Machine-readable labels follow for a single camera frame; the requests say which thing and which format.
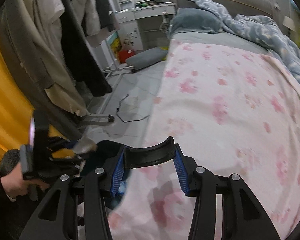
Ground black curved plastic piece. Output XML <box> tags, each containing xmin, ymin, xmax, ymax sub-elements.
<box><xmin>123</xmin><ymin>137</ymin><xmax>175</xmax><ymax>169</ymax></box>

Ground clear plastic bottle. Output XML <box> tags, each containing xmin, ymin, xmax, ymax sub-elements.
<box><xmin>72</xmin><ymin>137</ymin><xmax>97</xmax><ymax>155</ymax></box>

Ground dark teal trash bin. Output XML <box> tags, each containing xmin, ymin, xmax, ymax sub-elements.
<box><xmin>79</xmin><ymin>139</ymin><xmax>133</xmax><ymax>210</ymax></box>

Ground person's left hand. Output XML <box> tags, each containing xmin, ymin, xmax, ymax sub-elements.
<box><xmin>0</xmin><ymin>163</ymin><xmax>49</xmax><ymax>199</ymax></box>

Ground yellow garment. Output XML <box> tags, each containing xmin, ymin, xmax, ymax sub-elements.
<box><xmin>0</xmin><ymin>21</ymin><xmax>75</xmax><ymax>165</ymax></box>

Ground pink floral blanket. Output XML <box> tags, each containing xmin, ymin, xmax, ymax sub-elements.
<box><xmin>109</xmin><ymin>39</ymin><xmax>300</xmax><ymax>239</ymax></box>

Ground black hanging coat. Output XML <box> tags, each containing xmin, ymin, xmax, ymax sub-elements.
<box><xmin>60</xmin><ymin>0</ymin><xmax>108</xmax><ymax>97</ymax></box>

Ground grey cushion on floor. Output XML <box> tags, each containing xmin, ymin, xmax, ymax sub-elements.
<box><xmin>126</xmin><ymin>47</ymin><xmax>168</xmax><ymax>71</ymax></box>

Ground beige hanging garment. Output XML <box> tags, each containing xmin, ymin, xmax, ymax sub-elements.
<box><xmin>0</xmin><ymin>0</ymin><xmax>88</xmax><ymax>116</ymax></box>

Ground white clothes rack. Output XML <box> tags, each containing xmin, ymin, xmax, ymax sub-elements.
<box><xmin>76</xmin><ymin>28</ymin><xmax>133</xmax><ymax>124</ymax></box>

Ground red box on floor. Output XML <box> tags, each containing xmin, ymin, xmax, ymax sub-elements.
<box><xmin>118</xmin><ymin>50</ymin><xmax>135</xmax><ymax>63</ymax></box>

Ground yellow picture book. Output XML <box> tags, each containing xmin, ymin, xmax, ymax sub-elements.
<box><xmin>107</xmin><ymin>31</ymin><xmax>122</xmax><ymax>60</ymax></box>

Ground blue-grey pillow on bed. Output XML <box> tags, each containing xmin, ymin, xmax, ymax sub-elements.
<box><xmin>168</xmin><ymin>8</ymin><xmax>223</xmax><ymax>39</ymax></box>

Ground white dressing table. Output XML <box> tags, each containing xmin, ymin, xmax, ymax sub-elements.
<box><xmin>116</xmin><ymin>0</ymin><xmax>176</xmax><ymax>53</ymax></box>

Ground blue patterned duvet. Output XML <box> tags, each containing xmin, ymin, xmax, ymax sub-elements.
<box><xmin>187</xmin><ymin>0</ymin><xmax>300</xmax><ymax>84</ymax></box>

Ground dark green hanging garment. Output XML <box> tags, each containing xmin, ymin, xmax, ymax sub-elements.
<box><xmin>95</xmin><ymin>0</ymin><xmax>115</xmax><ymax>32</ymax></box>

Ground white fluffy jacket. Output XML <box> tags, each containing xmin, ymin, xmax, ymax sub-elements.
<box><xmin>71</xmin><ymin>0</ymin><xmax>101</xmax><ymax>36</ymax></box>

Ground bedside lamp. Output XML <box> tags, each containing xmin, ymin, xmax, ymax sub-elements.
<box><xmin>282</xmin><ymin>16</ymin><xmax>295</xmax><ymax>31</ymax></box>

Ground black cable on floor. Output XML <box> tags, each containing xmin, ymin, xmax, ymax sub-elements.
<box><xmin>115</xmin><ymin>94</ymin><xmax>151</xmax><ymax>124</ymax></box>

